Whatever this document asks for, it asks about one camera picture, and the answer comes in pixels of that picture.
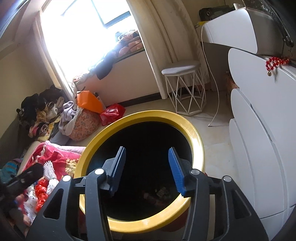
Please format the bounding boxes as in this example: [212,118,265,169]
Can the orange paper bag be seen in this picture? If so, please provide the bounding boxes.
[77,90,105,113]

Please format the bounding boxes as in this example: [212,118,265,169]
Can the cream curtain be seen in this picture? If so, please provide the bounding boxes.
[127,1,210,99]
[32,10,77,101]

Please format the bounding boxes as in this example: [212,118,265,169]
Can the white foam net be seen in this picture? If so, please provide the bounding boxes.
[43,161,59,195]

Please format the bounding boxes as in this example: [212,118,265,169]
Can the white cable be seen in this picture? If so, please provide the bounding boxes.
[200,22,220,128]

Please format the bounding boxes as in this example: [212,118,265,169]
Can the cream curtain left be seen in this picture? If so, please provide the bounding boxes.
[32,10,77,101]

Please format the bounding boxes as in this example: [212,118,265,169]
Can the red floral quilt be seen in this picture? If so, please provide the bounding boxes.
[18,141,85,223]

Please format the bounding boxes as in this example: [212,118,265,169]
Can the floral laundry basket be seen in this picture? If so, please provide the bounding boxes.
[69,109,101,142]

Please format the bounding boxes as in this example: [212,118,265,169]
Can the left hand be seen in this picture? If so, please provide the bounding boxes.
[9,194,31,227]

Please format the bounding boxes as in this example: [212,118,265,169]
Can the red plastic bag trash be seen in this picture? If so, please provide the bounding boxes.
[35,179,49,212]

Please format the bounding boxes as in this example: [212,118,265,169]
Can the pile of clothes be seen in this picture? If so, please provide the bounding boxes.
[16,85,69,142]

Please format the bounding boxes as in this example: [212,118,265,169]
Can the red bead bracelet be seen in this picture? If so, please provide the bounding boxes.
[265,56,291,77]

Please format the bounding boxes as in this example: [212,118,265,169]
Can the cream curtain right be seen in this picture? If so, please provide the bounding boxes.
[127,1,210,99]

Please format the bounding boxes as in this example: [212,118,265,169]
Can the white dresser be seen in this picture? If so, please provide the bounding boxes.
[201,6,295,238]

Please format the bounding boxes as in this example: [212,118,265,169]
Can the red bag on floor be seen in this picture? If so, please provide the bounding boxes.
[100,103,125,126]

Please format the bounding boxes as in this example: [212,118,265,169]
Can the white wire stool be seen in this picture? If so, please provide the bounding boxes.
[162,60,207,116]

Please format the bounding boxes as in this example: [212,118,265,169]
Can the clothes on window sill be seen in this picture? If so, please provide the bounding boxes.
[73,30,144,86]

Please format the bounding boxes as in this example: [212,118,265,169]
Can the yellow rim trash bin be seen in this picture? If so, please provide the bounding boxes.
[74,110,204,234]

